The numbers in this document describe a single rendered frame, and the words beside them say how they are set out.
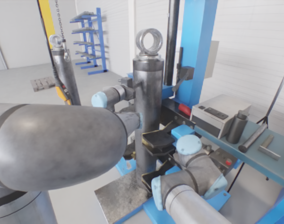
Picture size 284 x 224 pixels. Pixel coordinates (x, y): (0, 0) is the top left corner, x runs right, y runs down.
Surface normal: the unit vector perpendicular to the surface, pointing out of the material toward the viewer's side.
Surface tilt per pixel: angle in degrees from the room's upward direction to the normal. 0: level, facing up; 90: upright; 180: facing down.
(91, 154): 76
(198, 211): 32
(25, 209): 84
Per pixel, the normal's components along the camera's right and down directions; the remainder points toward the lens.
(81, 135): 0.68, -0.29
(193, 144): -0.30, -0.77
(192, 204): -0.36, -0.93
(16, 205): 0.82, 0.17
